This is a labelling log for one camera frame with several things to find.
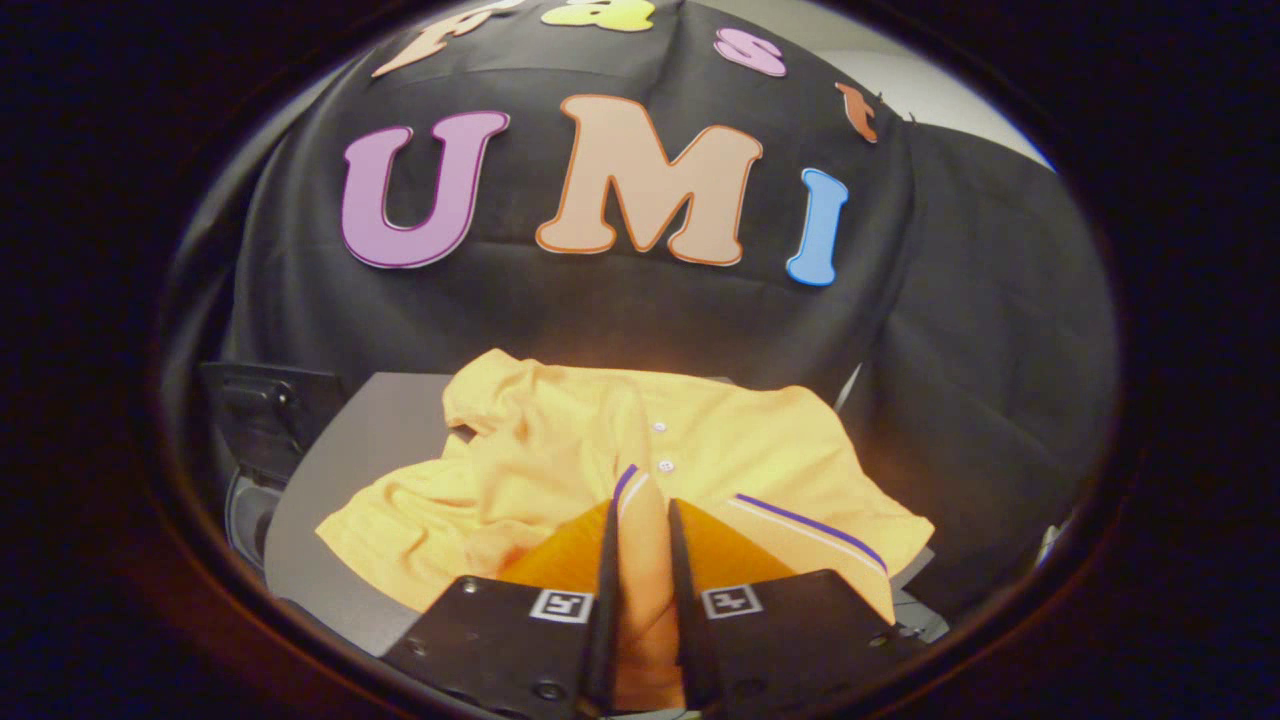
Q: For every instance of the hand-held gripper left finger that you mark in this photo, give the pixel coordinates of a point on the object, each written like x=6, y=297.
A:
x=500, y=640

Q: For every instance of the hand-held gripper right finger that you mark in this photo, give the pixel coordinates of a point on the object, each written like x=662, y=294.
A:
x=790, y=635

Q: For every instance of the yellow polo shirt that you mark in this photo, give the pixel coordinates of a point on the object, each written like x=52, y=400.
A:
x=560, y=440

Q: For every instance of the black backdrop cloth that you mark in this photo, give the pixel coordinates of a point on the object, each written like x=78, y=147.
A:
x=620, y=310

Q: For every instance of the beige cabinet with dark frame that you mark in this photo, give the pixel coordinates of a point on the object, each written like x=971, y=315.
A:
x=340, y=480

